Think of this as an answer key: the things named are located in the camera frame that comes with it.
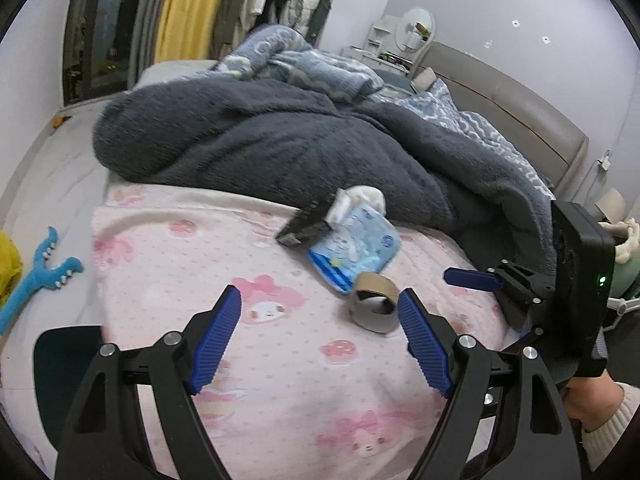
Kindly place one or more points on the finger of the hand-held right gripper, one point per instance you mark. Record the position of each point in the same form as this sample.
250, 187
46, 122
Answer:
517, 310
465, 277

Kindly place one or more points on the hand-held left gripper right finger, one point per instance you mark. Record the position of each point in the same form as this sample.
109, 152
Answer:
425, 345

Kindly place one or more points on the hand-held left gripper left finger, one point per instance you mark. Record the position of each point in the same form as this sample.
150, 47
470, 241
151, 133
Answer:
215, 340

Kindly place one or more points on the cardboard tape roll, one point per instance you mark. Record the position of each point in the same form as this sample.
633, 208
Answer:
367, 282

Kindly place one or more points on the dark teal trash bin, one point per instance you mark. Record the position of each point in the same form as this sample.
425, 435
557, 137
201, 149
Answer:
52, 360

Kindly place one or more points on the person's right forearm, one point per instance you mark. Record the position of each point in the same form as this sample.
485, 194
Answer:
615, 425

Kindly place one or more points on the pink printed blanket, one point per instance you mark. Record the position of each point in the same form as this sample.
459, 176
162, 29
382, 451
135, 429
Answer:
300, 360

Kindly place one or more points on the blue tissue packet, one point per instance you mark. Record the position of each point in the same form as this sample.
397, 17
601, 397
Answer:
360, 245

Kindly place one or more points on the black plastic comb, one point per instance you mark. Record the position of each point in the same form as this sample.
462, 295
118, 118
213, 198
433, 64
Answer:
305, 227

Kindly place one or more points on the blue wave patterned duvet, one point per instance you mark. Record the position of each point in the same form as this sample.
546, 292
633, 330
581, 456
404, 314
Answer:
475, 125

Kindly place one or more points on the blue toy grabber stick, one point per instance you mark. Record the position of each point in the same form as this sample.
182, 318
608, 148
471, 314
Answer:
45, 280

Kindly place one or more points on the beige bed headboard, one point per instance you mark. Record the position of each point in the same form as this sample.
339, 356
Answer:
525, 105

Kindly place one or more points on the beige pillow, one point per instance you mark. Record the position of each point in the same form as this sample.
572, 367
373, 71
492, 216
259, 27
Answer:
424, 80

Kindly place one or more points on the dark grey fleece blanket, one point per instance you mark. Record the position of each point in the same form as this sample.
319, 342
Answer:
275, 145

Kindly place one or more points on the dark teal pillow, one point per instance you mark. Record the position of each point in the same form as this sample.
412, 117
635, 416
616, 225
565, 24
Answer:
395, 82

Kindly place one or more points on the yellow plastic bag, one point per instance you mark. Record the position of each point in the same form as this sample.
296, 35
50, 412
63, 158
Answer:
9, 270

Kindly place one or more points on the white vanity table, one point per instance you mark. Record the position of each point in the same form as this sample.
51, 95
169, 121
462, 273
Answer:
360, 55

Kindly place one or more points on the round white mirror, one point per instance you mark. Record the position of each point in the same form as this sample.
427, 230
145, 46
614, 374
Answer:
407, 30

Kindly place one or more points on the orange black tool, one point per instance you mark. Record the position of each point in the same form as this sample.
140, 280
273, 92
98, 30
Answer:
60, 121

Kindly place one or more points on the blue cloud fleece blanket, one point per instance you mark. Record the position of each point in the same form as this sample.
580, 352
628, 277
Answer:
280, 47

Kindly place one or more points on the dark hanging pants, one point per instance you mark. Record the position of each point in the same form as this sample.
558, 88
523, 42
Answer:
321, 10

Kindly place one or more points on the glass balcony door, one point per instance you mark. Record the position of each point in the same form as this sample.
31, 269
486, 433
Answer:
100, 35

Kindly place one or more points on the yellow curtain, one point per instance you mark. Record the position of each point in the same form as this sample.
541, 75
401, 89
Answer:
190, 10

